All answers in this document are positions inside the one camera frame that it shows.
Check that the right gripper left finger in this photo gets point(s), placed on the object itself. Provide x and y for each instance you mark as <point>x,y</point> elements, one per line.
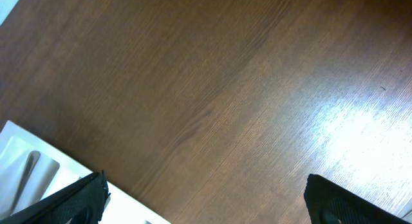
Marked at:
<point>82,202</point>

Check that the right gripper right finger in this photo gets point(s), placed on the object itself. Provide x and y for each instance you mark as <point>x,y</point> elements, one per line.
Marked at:
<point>328,203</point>

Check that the large metal spoon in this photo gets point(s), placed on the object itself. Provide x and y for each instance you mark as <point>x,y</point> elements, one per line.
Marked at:
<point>32,160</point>

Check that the white plastic cutlery tray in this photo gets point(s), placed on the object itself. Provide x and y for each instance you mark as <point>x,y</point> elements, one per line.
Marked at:
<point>53,172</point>

